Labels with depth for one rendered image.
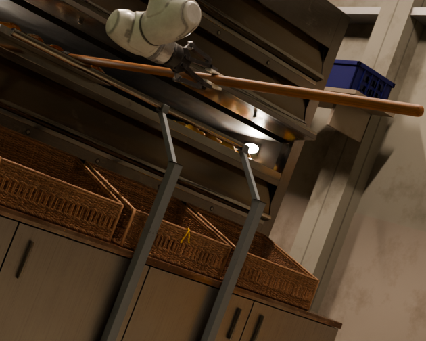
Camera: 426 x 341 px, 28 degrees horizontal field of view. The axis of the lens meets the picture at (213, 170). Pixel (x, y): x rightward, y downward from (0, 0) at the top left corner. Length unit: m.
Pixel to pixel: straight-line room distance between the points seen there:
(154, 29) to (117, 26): 0.12
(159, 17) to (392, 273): 3.97
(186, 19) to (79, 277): 1.25
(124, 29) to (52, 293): 1.14
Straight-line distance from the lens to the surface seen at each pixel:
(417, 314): 5.81
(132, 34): 2.40
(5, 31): 3.38
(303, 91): 2.34
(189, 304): 3.51
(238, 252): 3.54
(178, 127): 3.96
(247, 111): 4.15
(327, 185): 6.37
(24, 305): 3.11
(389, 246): 6.08
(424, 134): 6.24
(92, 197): 3.18
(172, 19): 2.29
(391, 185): 6.25
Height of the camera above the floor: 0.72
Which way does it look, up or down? 5 degrees up
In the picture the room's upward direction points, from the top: 21 degrees clockwise
